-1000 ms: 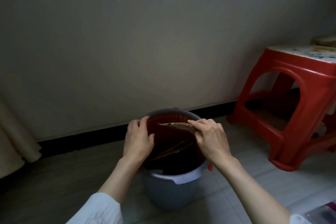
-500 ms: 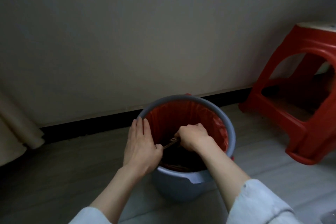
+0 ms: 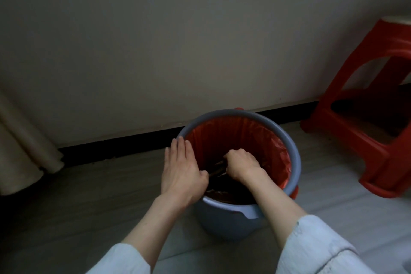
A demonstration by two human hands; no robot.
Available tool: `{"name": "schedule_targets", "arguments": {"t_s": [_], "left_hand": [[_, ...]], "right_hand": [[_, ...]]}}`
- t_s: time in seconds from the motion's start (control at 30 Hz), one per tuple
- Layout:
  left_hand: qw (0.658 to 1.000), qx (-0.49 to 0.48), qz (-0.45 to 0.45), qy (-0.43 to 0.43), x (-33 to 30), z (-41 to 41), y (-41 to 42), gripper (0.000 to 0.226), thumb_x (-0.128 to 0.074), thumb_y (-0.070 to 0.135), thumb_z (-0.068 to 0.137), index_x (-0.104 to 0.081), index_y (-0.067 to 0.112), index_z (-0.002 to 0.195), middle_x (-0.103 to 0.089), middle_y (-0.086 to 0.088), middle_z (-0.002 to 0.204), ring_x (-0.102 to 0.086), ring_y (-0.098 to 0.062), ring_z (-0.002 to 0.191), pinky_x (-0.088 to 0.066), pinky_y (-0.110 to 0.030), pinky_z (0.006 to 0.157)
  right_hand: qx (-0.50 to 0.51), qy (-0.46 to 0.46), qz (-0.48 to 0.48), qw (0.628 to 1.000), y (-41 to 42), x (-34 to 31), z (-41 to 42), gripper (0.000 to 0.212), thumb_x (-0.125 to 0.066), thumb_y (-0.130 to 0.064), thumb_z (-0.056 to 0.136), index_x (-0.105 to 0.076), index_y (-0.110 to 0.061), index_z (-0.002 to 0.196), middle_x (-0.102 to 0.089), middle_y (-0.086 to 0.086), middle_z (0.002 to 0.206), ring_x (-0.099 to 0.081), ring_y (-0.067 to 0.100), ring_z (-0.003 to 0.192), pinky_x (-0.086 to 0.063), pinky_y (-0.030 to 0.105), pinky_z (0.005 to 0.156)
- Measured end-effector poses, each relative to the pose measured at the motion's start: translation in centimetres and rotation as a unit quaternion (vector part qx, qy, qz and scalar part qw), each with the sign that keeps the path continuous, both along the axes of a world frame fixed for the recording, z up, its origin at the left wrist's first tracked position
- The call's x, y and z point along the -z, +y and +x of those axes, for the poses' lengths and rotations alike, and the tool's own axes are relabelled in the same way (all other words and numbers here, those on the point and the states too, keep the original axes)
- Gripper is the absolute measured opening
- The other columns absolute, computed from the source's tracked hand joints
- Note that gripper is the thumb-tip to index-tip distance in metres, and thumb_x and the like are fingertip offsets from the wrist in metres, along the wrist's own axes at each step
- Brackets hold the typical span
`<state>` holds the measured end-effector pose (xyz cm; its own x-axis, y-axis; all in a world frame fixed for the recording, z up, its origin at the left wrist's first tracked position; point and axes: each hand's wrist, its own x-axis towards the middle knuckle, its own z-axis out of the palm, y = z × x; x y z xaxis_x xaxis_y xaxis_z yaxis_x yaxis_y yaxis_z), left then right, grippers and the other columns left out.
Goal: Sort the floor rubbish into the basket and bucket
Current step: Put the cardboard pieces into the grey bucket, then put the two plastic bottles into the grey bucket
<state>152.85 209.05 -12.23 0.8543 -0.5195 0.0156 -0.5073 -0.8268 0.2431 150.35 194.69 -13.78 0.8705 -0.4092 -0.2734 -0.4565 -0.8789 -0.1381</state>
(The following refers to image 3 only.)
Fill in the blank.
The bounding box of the person's right hand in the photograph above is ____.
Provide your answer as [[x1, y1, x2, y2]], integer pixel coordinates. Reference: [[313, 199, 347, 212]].
[[223, 148, 268, 185]]

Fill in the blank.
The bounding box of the person's left hand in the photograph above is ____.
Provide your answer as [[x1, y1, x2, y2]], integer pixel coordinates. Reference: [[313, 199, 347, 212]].
[[160, 137, 210, 208]]

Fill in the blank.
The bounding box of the grey bucket with red liner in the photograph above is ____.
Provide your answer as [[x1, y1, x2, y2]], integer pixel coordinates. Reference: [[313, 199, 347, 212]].
[[176, 109, 302, 241]]

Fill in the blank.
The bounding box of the person's right forearm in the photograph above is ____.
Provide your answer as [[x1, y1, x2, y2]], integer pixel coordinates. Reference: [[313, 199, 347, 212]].
[[242, 169, 309, 249]]

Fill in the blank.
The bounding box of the person's left forearm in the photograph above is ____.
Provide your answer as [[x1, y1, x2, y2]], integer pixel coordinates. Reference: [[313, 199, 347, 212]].
[[122, 195, 195, 272]]

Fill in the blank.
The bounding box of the white left sleeve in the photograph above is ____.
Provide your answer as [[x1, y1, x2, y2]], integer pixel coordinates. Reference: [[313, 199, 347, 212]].
[[85, 243, 152, 274]]

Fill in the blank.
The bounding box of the white sleeve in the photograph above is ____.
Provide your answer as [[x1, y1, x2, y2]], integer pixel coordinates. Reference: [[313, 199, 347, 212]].
[[276, 215, 379, 274], [85, 243, 152, 274]]

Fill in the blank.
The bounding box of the white right sleeve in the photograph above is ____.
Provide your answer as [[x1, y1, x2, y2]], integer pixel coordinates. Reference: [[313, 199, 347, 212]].
[[276, 215, 379, 274]]

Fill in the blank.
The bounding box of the red plastic stool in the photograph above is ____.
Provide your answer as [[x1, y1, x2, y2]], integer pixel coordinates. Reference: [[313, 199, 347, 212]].
[[300, 19, 411, 199]]

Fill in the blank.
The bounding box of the beige brown striped curtain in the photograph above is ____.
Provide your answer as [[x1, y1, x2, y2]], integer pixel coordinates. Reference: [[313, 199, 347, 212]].
[[0, 90, 66, 197]]

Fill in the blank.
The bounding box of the paint-stained white board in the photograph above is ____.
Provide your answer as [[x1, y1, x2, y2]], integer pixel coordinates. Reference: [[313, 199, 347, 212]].
[[380, 15, 411, 26]]

